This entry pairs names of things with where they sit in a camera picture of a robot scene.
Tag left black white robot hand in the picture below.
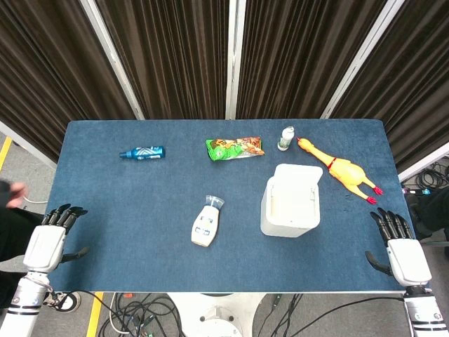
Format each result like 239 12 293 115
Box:
22 204 90 274

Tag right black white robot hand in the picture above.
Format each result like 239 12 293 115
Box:
364 207 433 287

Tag bystander bare hand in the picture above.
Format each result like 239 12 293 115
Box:
6 182 29 209

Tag white plastic container lid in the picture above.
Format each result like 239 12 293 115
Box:
272 163 323 197

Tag white square container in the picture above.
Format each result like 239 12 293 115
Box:
260 175 322 238

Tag bystander black clothing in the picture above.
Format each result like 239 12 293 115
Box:
0 179 47 263

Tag white black sneaker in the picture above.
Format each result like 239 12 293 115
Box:
44 291 81 312

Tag yellow rubber chicken toy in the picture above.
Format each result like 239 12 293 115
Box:
296 137 384 205

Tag blue table cover cloth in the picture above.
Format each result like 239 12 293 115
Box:
44 119 417 294

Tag dark brown curtain panel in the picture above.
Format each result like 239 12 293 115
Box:
0 0 138 164
331 0 449 175
95 0 231 120
236 0 387 120

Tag blue metallic bottle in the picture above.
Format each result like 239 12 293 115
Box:
119 145 166 161

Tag white squeeze sauce bottle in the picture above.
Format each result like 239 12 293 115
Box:
191 194 226 246

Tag small white bottle green label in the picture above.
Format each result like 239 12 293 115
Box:
277 126 295 152

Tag green orange snack bag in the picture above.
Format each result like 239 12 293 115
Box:
205 136 266 162

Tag white partition base rail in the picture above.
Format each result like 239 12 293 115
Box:
0 121 58 169
398 142 449 183

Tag coiled black cables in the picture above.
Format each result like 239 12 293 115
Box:
415 161 449 191

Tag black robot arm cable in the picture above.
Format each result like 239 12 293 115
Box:
289 296 405 337

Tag black floor cable bundle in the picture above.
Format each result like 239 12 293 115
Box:
96 293 185 337

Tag white partition frame post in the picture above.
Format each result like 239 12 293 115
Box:
79 0 146 121
224 0 247 120
320 0 410 120

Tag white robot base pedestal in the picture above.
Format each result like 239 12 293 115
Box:
163 293 268 337

